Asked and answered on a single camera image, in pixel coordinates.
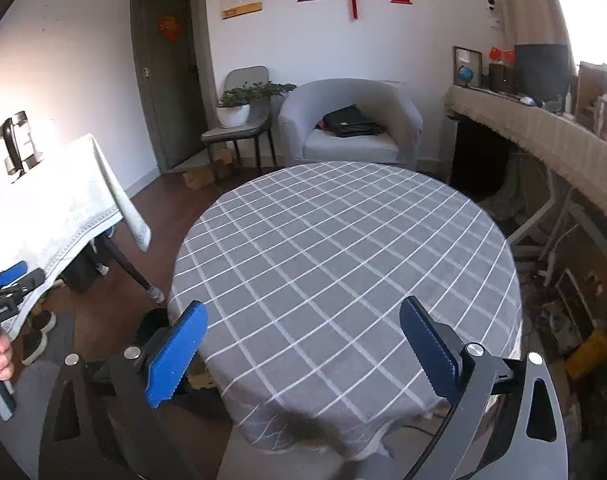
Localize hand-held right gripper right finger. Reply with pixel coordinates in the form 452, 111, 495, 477
399, 296, 569, 480

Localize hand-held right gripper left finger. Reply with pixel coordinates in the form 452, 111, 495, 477
144, 300, 209, 409

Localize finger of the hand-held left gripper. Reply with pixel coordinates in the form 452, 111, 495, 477
0, 268, 47, 307
38, 300, 209, 480

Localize black shoes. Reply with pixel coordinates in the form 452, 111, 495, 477
20, 309, 57, 367

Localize side table with white cloth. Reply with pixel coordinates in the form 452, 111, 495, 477
0, 132, 152, 342

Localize black table leg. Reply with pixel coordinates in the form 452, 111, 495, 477
100, 236, 167, 304

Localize round table with checked tablecloth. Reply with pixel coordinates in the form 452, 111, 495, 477
167, 161, 525, 462

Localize yellow container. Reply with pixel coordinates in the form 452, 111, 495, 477
565, 327, 607, 382

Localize cardboard box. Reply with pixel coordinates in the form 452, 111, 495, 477
182, 147, 235, 191

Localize black cabinet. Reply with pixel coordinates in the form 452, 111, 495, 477
450, 114, 515, 197

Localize grey armchair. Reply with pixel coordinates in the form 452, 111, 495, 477
276, 78, 425, 172

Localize black bag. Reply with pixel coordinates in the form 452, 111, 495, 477
322, 104, 385, 139

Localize grey door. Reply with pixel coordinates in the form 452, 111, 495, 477
130, 0, 207, 175

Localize desk with beige cloth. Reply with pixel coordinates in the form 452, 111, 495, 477
443, 84, 607, 222

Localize potted plant in white pot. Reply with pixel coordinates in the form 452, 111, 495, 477
215, 82, 297, 129

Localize grey chair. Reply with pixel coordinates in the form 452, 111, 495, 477
200, 65, 275, 172

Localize framed picture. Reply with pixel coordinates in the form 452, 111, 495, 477
452, 45, 485, 89

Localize red door ornament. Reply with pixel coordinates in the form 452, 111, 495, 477
156, 15, 181, 44

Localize black monitor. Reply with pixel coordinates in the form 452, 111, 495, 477
513, 43, 575, 99

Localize beige curtain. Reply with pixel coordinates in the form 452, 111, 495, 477
485, 0, 573, 52

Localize white desk frame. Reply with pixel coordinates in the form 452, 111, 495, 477
505, 164, 585, 287

